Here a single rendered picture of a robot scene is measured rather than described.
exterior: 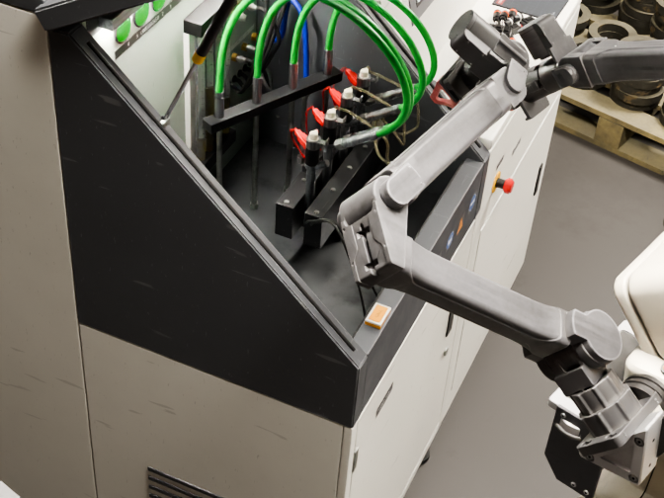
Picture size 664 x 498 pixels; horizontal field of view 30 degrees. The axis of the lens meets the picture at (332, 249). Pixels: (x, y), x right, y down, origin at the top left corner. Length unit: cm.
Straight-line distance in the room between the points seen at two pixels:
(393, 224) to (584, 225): 247
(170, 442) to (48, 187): 62
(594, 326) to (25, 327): 123
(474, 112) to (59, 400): 121
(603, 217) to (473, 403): 95
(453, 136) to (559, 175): 245
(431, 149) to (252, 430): 86
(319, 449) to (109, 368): 46
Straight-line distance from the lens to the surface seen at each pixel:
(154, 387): 245
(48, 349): 256
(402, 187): 161
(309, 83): 252
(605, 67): 204
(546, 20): 214
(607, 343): 179
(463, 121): 180
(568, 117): 446
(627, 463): 184
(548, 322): 174
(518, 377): 349
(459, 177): 256
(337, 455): 233
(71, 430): 272
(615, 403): 178
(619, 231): 404
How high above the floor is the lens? 251
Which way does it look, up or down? 42 degrees down
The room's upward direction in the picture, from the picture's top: 5 degrees clockwise
